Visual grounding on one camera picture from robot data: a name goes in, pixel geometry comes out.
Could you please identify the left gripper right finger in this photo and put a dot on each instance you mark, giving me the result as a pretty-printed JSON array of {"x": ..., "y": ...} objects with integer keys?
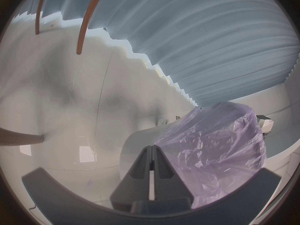
[{"x": 175, "y": 184}]

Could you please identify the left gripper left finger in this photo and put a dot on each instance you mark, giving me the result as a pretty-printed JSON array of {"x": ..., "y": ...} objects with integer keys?
[{"x": 126, "y": 186}]

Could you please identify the purple plastic bag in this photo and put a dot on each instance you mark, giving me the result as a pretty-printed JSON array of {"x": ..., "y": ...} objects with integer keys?
[{"x": 211, "y": 149}]

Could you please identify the white trash bin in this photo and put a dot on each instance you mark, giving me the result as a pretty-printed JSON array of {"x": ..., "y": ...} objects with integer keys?
[{"x": 136, "y": 144}]

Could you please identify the white curtain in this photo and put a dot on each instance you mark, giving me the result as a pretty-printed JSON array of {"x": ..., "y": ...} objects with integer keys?
[{"x": 211, "y": 31}]

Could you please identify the wooden chair white cushions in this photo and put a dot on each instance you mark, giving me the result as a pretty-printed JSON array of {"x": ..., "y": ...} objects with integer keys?
[{"x": 83, "y": 31}]

